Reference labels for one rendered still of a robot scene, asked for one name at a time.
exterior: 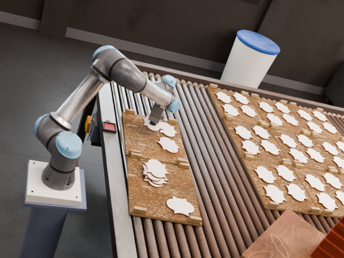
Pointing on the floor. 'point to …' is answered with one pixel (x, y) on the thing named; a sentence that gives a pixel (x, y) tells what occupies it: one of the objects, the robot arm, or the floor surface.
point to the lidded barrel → (250, 59)
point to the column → (47, 224)
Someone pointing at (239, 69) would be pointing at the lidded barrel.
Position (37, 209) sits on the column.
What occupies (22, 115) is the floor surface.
